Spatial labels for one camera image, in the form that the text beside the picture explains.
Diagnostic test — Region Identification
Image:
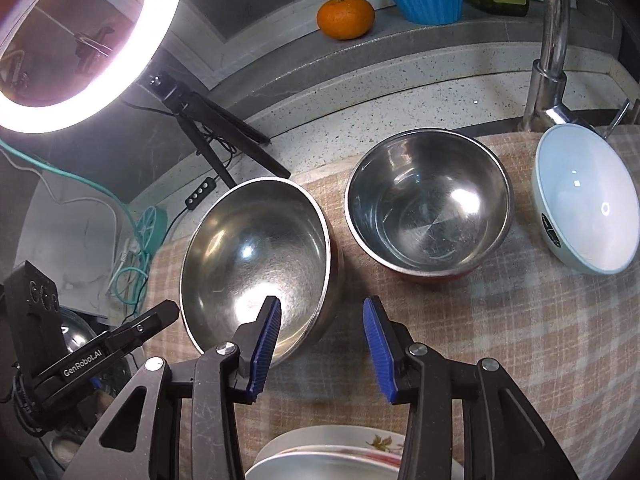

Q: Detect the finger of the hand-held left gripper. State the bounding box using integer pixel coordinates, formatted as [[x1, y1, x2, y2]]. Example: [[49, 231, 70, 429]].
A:
[[107, 300, 180, 344]]

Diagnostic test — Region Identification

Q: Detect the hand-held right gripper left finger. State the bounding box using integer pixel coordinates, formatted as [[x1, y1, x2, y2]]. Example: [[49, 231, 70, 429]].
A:
[[62, 296, 282, 480]]

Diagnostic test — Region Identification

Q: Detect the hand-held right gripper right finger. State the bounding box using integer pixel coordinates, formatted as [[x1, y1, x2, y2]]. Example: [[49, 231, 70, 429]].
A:
[[362, 296, 581, 480]]

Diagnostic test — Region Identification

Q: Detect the large steel bowl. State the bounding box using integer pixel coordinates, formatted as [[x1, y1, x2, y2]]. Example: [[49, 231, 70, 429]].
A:
[[178, 177, 346, 367]]

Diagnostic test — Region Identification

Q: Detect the plain white plate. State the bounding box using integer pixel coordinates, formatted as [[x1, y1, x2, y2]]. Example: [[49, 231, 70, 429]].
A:
[[244, 452, 466, 480]]

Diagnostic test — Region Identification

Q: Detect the red steel bowl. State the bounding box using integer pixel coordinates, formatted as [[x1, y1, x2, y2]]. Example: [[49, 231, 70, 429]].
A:
[[345, 128, 516, 282]]

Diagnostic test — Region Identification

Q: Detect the light blue bowl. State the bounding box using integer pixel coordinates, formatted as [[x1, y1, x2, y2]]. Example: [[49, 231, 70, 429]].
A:
[[534, 123, 640, 276]]

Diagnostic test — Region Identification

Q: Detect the teal power strip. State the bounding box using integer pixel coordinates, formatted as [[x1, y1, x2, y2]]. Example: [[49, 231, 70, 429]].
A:
[[136, 204, 169, 257]]

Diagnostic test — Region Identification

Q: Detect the plaid table cloth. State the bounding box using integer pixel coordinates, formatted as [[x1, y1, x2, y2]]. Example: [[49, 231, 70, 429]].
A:
[[142, 125, 640, 480]]

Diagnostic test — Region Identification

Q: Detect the black inline light control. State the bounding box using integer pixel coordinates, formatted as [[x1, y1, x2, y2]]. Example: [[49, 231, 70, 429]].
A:
[[185, 178, 219, 210]]

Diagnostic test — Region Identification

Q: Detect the black tripod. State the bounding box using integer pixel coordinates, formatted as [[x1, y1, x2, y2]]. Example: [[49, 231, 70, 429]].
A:
[[149, 72, 292, 190]]

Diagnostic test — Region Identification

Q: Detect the orange mandarin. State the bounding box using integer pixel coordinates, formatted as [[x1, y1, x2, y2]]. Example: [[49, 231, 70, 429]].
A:
[[317, 0, 376, 41]]

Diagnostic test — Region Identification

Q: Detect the chrome faucet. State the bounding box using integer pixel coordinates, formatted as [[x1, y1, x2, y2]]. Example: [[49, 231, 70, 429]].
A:
[[521, 0, 632, 142]]

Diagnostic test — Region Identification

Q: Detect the white cable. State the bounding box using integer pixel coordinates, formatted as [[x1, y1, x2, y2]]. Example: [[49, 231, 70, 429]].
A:
[[0, 147, 141, 276]]

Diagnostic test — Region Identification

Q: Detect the teal cable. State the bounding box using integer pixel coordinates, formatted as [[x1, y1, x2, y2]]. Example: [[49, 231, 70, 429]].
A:
[[0, 137, 168, 318]]

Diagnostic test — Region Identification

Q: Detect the white ring light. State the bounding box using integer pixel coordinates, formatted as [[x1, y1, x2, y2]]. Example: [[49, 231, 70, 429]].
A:
[[0, 0, 187, 134]]

